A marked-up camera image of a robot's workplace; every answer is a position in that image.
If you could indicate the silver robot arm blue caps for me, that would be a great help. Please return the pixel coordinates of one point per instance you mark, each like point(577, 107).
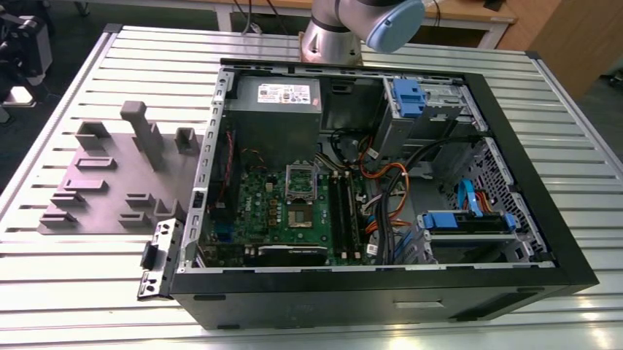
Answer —
point(331, 40)

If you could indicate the CPU socket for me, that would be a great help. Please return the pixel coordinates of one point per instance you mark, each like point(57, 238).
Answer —
point(300, 216)

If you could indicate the grey plastic parts rack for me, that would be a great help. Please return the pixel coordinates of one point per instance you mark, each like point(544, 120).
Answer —
point(112, 204)

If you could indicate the grey Dell power supply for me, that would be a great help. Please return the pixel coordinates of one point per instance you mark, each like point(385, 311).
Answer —
point(272, 124)

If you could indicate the green motherboard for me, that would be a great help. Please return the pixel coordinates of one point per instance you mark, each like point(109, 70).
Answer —
point(252, 218)

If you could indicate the black RAM slot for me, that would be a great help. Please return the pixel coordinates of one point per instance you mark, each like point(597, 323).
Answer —
point(335, 211)
point(351, 211)

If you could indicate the black graphics card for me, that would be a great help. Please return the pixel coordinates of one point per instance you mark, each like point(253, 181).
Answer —
point(292, 253)

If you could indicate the grey metal drive cage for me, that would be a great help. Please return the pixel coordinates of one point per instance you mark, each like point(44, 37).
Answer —
point(413, 127)

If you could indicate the wooden desk white legs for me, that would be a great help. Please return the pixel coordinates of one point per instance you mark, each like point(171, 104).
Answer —
point(461, 14)

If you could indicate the black open PC case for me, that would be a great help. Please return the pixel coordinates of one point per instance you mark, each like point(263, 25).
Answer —
point(340, 291)

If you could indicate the black disk in blue carrier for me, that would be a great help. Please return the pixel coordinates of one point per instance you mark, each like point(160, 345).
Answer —
point(444, 220)

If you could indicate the grey metal disk bay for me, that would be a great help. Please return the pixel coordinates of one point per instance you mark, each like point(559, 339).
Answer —
point(476, 238)

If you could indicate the brown wooden cabinet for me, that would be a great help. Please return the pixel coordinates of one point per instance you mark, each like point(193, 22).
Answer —
point(573, 36)

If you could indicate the grey metal card bracket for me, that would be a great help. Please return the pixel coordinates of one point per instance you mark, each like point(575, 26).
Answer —
point(165, 248)

